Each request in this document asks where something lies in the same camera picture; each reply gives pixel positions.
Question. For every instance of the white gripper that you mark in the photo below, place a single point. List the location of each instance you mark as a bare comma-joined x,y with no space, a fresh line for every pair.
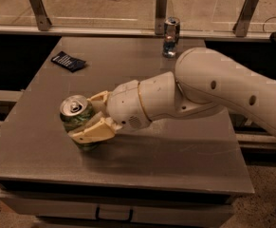
124,105

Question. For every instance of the green soda can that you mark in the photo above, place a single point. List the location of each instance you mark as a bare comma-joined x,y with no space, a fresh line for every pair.
75,111

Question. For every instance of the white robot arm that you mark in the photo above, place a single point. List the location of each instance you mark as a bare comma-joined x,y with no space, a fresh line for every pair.
204,81

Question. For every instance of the redbull can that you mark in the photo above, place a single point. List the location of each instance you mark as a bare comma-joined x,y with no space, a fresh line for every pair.
171,36

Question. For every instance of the dark blue snack packet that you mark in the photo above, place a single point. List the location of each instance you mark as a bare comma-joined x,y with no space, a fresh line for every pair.
68,62

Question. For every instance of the white drawer front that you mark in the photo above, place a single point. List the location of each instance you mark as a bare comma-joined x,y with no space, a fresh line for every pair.
75,211

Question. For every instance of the black drawer handle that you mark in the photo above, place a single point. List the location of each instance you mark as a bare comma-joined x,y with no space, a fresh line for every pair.
114,213

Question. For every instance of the left metal bracket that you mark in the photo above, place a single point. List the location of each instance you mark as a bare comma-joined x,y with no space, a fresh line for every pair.
42,20

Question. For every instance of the metal bracket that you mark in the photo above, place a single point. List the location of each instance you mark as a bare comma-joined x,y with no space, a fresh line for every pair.
161,7
240,29
42,20

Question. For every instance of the middle metal bracket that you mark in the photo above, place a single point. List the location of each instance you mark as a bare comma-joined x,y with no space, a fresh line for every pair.
161,7

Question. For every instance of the right metal bracket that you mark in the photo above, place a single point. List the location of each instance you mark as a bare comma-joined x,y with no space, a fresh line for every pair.
240,29

